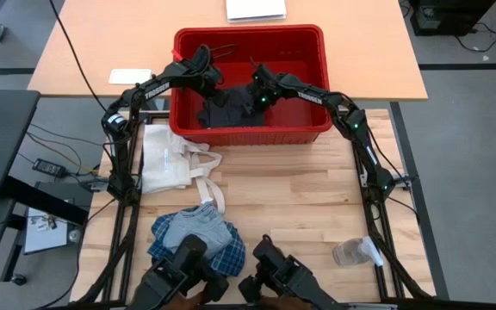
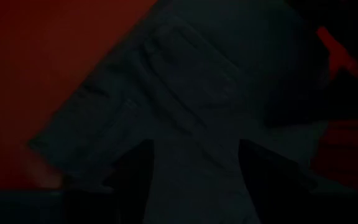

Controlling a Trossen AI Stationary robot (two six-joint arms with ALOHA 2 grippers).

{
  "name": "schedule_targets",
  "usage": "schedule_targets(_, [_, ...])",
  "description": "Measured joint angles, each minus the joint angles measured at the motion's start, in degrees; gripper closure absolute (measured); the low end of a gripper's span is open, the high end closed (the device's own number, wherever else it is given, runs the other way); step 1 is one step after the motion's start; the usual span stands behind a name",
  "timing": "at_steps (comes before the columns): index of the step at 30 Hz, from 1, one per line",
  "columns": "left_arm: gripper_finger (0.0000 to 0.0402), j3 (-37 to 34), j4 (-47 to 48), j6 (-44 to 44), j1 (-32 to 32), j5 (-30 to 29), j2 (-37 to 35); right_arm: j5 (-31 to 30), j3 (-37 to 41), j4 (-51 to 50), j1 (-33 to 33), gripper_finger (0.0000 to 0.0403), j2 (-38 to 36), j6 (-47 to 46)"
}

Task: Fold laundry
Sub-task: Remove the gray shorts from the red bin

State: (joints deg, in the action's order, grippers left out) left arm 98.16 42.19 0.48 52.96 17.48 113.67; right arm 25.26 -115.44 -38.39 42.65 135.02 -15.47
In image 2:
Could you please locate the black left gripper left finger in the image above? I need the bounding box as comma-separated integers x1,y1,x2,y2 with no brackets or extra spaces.
0,138,155,224

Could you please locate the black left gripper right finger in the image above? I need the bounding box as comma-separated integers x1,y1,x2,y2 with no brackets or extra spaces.
237,138,358,224

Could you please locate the dark grey garment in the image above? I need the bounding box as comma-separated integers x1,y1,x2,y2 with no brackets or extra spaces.
28,0,332,224

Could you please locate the red plastic bin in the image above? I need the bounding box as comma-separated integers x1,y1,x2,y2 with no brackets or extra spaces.
0,0,358,194

